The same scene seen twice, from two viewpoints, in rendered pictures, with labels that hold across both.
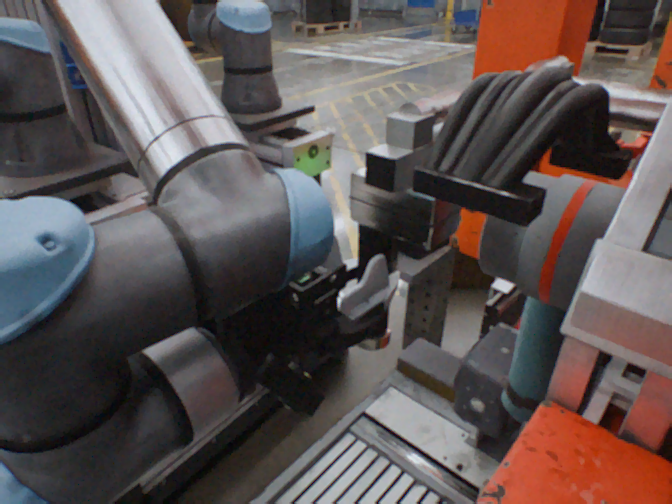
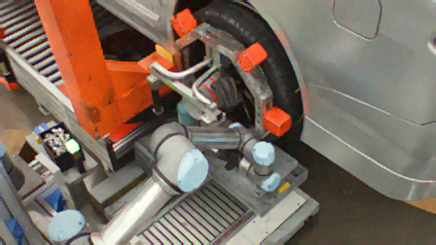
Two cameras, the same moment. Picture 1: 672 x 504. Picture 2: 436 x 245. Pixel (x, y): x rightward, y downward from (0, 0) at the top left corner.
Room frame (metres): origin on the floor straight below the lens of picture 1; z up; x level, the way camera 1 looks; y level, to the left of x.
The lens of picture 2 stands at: (0.16, 1.38, 2.44)
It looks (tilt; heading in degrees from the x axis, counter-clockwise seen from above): 46 degrees down; 279
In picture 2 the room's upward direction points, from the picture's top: 5 degrees counter-clockwise
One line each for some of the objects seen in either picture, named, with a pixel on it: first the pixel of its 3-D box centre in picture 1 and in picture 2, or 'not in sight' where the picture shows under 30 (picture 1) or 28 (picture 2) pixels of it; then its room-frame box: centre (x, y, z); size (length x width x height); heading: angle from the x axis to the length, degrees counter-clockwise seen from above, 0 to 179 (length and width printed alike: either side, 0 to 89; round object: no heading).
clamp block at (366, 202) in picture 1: (405, 200); (212, 118); (0.39, -0.06, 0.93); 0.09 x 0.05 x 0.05; 48
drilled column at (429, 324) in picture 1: (427, 297); (69, 176); (1.23, -0.29, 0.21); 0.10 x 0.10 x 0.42; 48
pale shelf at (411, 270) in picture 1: (429, 238); (60, 152); (1.21, -0.27, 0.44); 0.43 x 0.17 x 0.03; 138
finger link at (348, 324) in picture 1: (341, 323); not in sight; (0.34, -0.01, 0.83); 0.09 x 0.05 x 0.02; 130
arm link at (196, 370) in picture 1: (187, 378); (247, 165); (0.25, 0.11, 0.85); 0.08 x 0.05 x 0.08; 49
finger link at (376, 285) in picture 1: (375, 281); not in sight; (0.37, -0.04, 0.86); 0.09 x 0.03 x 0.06; 130
